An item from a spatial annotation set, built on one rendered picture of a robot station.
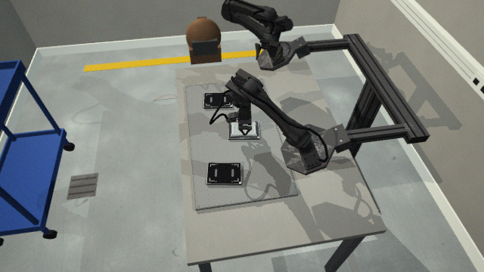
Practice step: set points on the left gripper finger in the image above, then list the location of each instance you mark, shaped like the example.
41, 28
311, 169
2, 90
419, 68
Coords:
248, 130

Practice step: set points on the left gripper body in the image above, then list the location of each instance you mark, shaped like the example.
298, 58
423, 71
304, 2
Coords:
244, 119

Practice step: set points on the white well plate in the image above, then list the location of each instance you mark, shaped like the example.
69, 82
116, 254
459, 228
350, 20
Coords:
235, 131

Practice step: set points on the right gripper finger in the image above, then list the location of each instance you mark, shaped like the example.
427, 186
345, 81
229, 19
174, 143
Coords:
279, 53
257, 52

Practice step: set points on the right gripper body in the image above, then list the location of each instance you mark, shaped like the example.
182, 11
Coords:
267, 44

